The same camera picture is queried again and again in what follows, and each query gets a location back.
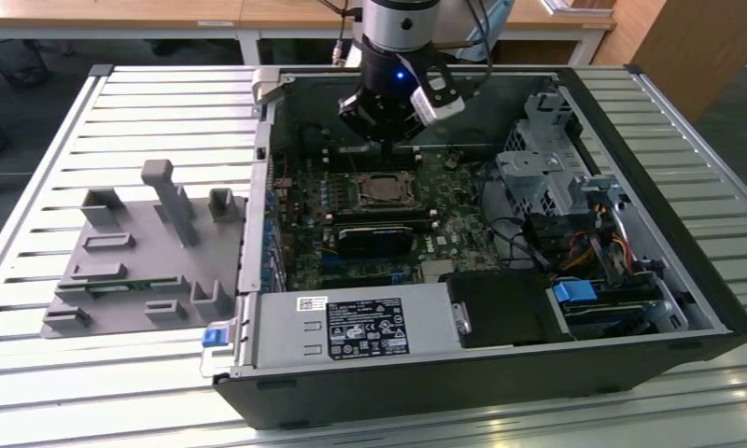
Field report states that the black plastic shroud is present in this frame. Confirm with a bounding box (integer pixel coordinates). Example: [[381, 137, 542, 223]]
[[446, 270, 570, 350]]

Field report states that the pale blue teach pendant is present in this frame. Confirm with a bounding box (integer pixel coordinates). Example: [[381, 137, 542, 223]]
[[466, 0, 517, 61]]

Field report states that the black graphics card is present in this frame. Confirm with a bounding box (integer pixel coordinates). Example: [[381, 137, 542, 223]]
[[334, 225, 417, 259]]

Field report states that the CPU socket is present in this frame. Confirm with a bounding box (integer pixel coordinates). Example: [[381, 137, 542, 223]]
[[353, 168, 426, 210]]

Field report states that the grey power supply unit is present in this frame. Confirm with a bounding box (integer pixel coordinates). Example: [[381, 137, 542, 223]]
[[249, 282, 470, 370]]

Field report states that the CPU with silver top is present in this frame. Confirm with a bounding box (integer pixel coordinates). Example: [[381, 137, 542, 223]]
[[365, 175, 407, 202]]

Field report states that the small silver chipset heatsink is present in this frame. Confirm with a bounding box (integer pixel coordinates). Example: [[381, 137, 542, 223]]
[[421, 259, 461, 284]]

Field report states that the black cable bundle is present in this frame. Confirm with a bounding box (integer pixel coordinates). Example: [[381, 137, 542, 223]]
[[482, 212, 572, 272]]

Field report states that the coloured power wire bundle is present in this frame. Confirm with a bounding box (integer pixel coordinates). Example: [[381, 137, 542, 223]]
[[557, 200, 638, 276]]

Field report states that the wooden cabinet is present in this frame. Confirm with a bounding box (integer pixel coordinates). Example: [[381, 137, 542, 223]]
[[590, 0, 747, 125]]

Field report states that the white paper stack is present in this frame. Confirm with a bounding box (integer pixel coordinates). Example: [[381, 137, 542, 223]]
[[538, 0, 618, 18]]

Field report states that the black open PC case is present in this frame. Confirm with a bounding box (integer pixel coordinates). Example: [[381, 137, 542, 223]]
[[211, 64, 747, 431]]

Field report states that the green motherboard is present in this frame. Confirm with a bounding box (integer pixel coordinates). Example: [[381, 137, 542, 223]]
[[271, 148, 497, 290]]

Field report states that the silver perforated drive cage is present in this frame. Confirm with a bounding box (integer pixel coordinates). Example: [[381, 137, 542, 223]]
[[496, 91, 630, 220]]

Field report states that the wooden desk white frame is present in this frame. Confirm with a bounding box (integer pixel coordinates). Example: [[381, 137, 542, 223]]
[[0, 0, 618, 66]]

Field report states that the grey plastic parts rack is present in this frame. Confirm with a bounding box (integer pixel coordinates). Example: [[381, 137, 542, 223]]
[[39, 158, 251, 341]]

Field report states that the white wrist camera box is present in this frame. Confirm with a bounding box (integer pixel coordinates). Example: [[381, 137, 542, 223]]
[[407, 59, 468, 127]]

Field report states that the blue case latch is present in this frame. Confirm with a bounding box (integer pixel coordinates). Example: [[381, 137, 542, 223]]
[[202, 326, 233, 349]]

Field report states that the silver disk bay frame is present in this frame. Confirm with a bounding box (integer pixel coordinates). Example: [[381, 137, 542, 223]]
[[572, 175, 693, 335]]

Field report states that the blue disk carrier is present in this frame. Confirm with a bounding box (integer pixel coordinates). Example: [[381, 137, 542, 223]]
[[552, 278, 600, 308]]

